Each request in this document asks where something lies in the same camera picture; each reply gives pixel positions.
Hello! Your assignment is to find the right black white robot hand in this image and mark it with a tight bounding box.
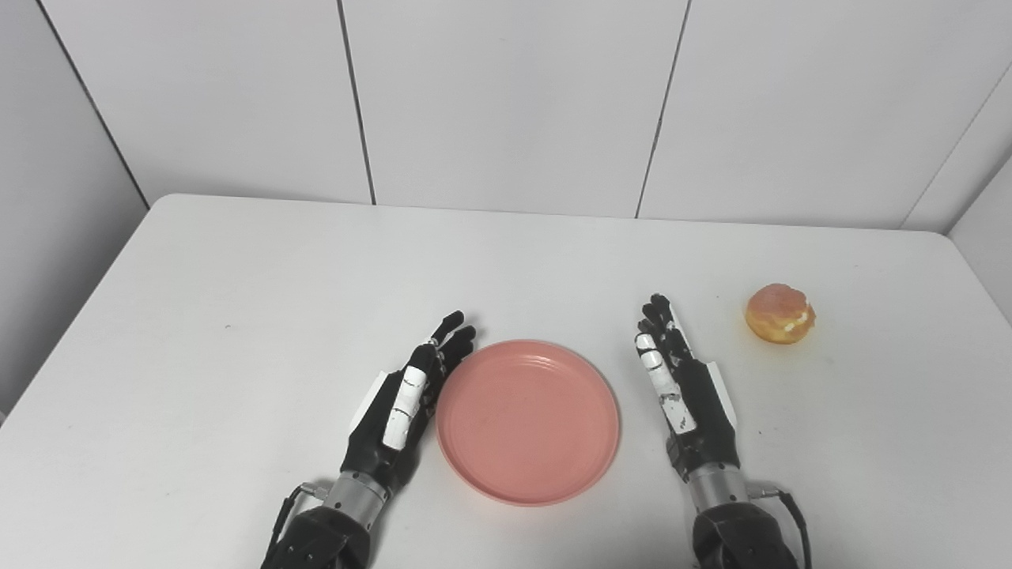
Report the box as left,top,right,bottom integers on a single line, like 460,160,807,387
635,294,742,481

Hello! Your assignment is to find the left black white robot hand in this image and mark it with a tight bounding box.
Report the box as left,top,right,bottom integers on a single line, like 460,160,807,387
342,311,477,492

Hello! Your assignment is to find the pink plate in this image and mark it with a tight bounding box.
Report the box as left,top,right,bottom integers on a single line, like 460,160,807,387
436,339,621,507

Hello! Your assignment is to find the cream puff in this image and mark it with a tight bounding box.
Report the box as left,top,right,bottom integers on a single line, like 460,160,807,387
744,284,817,345

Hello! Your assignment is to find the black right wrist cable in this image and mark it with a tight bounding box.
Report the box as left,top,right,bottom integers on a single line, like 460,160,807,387
747,485,814,569

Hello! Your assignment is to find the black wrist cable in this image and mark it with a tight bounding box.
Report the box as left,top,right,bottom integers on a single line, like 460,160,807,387
261,484,330,569
747,485,814,569

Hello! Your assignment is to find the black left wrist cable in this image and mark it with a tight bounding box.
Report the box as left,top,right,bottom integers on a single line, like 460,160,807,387
261,484,330,569

